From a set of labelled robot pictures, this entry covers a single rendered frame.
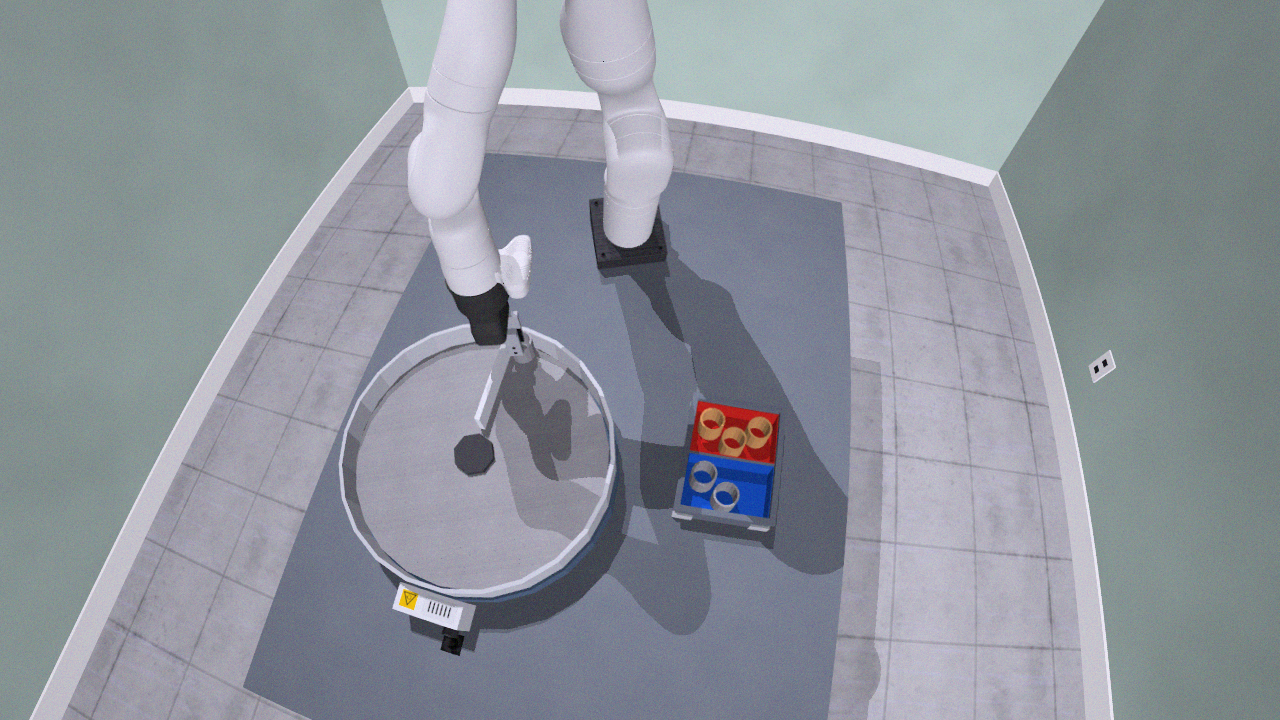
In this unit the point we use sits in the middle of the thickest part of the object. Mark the bronze bushing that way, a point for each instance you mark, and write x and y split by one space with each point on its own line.
737 434
715 415
760 423

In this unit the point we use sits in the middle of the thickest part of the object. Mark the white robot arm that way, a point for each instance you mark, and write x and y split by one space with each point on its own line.
612 48

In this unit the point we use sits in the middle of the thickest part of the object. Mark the grey metal ring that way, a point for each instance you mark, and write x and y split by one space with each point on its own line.
727 487
529 350
703 466

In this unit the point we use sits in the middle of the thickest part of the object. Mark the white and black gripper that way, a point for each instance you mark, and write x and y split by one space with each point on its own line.
479 295

